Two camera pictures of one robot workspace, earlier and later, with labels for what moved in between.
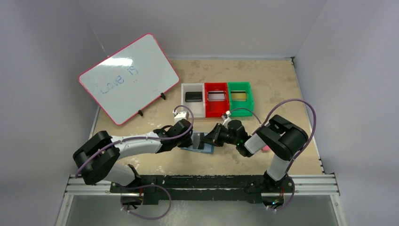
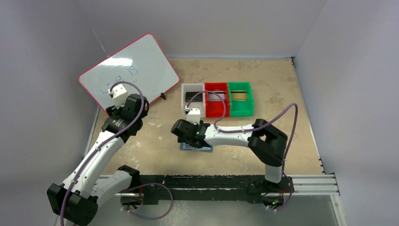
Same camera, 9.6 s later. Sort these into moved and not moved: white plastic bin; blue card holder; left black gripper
Moved: left black gripper
Not moved: white plastic bin; blue card holder
